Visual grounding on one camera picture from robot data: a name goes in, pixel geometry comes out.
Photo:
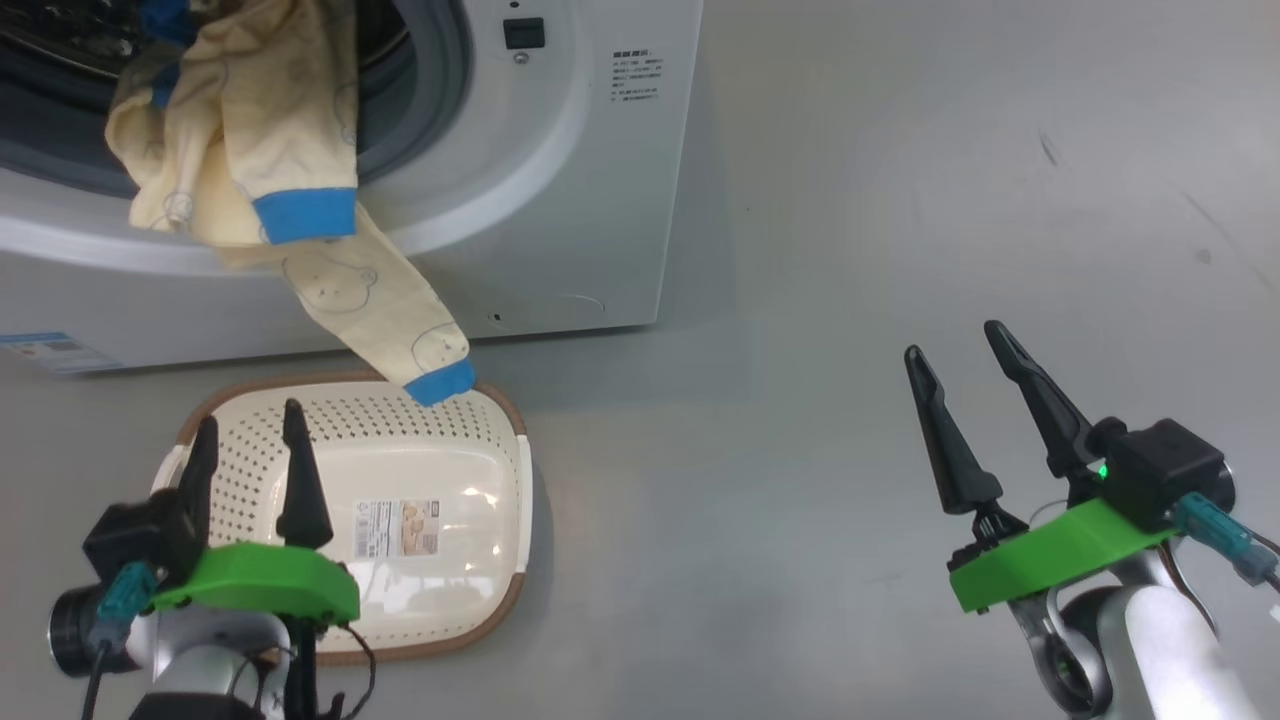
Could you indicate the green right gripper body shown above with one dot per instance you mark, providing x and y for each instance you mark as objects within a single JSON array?
[{"x": 1050, "y": 555}]

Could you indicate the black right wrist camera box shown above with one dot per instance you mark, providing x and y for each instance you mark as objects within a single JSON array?
[{"x": 1165, "y": 470}]

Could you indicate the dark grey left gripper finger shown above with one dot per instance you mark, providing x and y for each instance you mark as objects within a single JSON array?
[
  {"x": 303, "y": 500},
  {"x": 198, "y": 480}
]

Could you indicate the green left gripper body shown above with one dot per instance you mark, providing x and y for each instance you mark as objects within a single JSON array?
[{"x": 260, "y": 585}]

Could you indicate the cream perforated laundry basket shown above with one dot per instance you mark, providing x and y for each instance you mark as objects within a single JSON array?
[{"x": 450, "y": 540}]

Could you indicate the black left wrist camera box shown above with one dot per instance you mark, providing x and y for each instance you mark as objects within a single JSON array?
[{"x": 130, "y": 535}]

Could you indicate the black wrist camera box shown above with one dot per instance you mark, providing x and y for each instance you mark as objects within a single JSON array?
[
  {"x": 1165, "y": 470},
  {"x": 130, "y": 535}
]

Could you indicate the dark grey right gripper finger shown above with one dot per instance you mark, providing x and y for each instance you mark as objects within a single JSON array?
[
  {"x": 1055, "y": 420},
  {"x": 955, "y": 450}
]

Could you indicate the cream garment with blue cuffs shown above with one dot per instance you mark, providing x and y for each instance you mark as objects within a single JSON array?
[
  {"x": 370, "y": 300},
  {"x": 280, "y": 110}
]

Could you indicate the white front-load washing machine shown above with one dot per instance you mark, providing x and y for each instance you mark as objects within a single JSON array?
[{"x": 560, "y": 150}]

